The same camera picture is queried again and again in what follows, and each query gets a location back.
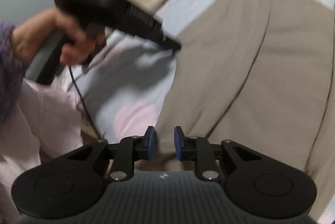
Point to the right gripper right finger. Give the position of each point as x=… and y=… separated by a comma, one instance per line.
x=257, y=184

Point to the person left hand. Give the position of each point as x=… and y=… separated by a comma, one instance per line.
x=28, y=38

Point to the purple fuzzy left sleeve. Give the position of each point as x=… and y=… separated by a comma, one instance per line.
x=12, y=72

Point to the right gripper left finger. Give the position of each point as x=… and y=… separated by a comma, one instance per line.
x=73, y=183

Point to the pink fabric at bedside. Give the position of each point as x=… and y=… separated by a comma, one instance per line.
x=44, y=124

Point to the beige long sleeve garment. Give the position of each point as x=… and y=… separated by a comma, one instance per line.
x=260, y=73

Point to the polka dot bed sheet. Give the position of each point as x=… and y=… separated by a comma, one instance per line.
x=127, y=84

